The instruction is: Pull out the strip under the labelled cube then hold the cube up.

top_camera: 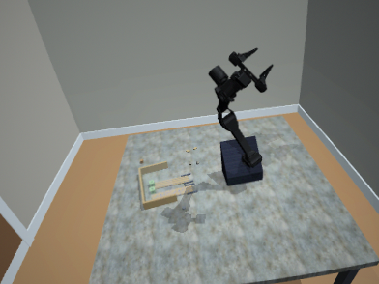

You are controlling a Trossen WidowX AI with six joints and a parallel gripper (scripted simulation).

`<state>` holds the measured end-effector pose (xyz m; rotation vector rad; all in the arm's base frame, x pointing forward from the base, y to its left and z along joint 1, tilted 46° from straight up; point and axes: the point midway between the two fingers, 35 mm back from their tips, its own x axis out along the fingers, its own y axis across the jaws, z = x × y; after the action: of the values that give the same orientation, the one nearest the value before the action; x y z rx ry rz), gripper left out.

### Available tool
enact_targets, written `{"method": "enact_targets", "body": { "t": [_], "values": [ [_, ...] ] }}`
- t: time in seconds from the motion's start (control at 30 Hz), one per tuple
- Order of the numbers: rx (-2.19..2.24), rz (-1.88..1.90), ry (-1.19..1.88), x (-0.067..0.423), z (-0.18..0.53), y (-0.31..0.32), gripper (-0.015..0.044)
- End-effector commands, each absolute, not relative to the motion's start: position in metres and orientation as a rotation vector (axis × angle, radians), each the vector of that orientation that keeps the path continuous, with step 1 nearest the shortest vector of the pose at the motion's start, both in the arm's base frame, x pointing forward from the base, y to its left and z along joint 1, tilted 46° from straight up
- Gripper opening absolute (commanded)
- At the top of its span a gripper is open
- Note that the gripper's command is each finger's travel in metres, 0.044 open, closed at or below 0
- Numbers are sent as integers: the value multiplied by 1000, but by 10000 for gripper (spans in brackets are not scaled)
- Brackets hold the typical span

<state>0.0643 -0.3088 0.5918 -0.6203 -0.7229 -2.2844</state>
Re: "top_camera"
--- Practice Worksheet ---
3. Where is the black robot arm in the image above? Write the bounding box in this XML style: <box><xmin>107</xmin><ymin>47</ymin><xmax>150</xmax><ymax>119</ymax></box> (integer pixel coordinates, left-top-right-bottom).
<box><xmin>209</xmin><ymin>66</ymin><xmax>262</xmax><ymax>168</ymax></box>

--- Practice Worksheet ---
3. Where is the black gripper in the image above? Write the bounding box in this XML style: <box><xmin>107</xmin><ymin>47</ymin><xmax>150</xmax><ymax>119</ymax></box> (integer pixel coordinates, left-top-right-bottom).
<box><xmin>229</xmin><ymin>47</ymin><xmax>273</xmax><ymax>93</ymax></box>

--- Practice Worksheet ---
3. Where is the tan strip with blue lines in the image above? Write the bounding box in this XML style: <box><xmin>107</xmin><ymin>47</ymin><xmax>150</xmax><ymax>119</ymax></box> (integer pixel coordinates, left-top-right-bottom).
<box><xmin>172</xmin><ymin>176</ymin><xmax>189</xmax><ymax>185</ymax></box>

